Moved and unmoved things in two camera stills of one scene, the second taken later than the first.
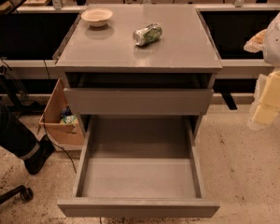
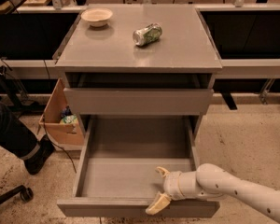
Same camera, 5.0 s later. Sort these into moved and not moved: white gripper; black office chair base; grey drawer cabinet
Moved: white gripper
Not moved: black office chair base; grey drawer cabinet
